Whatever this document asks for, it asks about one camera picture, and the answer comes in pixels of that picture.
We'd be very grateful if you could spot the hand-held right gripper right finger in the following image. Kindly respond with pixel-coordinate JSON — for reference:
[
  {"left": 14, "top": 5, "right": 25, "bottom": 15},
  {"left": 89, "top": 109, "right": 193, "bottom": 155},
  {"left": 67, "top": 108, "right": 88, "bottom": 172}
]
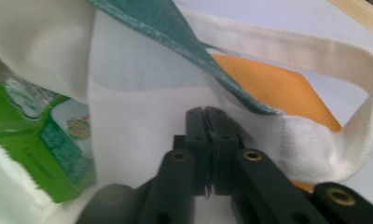
[{"left": 205, "top": 105, "right": 245, "bottom": 197}]

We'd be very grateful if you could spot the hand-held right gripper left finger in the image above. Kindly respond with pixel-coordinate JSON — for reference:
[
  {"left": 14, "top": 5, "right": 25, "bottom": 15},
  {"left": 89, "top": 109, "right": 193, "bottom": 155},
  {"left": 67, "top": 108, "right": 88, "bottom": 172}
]
[{"left": 173, "top": 106, "right": 214, "bottom": 197}]

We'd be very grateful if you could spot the white tote bag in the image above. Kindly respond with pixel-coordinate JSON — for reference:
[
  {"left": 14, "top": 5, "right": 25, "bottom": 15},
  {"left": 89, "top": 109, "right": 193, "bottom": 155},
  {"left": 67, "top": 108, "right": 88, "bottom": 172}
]
[{"left": 0, "top": 0, "right": 373, "bottom": 224}]

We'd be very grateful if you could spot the green carton box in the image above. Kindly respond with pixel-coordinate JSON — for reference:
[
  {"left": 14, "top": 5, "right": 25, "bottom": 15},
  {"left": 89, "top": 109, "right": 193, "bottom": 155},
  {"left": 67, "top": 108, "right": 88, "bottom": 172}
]
[{"left": 0, "top": 76, "right": 98, "bottom": 203}]

